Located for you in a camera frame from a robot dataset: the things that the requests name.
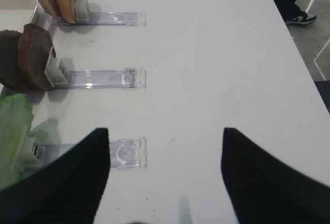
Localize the white lettuce pusher block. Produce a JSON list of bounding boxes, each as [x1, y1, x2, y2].
[[18, 136, 42, 169]]

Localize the white bread pusher block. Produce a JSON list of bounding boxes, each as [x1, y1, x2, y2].
[[74, 0, 90, 22]]

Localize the brown meat patty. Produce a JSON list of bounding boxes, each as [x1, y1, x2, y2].
[[1, 29, 30, 93], [18, 23, 56, 91]]

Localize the white rectangular tray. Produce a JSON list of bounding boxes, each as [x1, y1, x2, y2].
[[1, 0, 39, 32]]

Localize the clear acrylic right food rack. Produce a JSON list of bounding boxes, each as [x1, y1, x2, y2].
[[28, 10, 149, 170]]

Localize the left brown meat patty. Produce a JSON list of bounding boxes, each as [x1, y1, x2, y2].
[[1, 29, 30, 93]]

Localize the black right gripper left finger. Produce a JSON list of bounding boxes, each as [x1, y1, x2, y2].
[[1, 128, 110, 223]]

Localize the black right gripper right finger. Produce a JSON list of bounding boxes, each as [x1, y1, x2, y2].
[[221, 127, 329, 223]]

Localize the right brown meat patty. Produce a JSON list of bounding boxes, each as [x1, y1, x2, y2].
[[18, 23, 56, 91]]

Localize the green lettuce leaf in holder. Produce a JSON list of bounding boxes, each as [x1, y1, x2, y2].
[[1, 93, 34, 189]]

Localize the white patty pusher block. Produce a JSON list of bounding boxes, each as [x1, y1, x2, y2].
[[44, 54, 68, 88]]

